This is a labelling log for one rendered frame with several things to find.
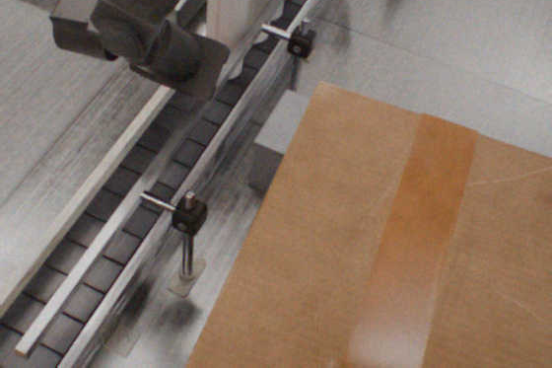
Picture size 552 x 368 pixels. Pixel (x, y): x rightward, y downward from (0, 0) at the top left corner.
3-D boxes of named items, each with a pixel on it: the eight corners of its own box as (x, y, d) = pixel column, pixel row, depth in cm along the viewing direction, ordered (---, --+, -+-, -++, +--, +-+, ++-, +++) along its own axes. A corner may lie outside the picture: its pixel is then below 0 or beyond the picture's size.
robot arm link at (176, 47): (160, 70, 69) (175, 13, 69) (96, 54, 70) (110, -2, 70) (182, 82, 76) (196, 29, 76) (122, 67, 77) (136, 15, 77)
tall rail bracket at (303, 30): (256, 87, 103) (268, -5, 90) (303, 106, 102) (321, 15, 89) (246, 101, 101) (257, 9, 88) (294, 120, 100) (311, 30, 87)
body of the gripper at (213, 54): (154, 19, 83) (130, 2, 76) (233, 49, 81) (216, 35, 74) (133, 72, 84) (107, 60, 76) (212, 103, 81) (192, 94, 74)
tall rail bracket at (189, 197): (150, 245, 86) (146, 160, 73) (204, 270, 84) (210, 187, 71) (136, 265, 84) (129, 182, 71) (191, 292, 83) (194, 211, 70)
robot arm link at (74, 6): (127, 36, 62) (162, -43, 65) (11, 8, 65) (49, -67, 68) (159, 100, 74) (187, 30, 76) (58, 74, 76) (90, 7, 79)
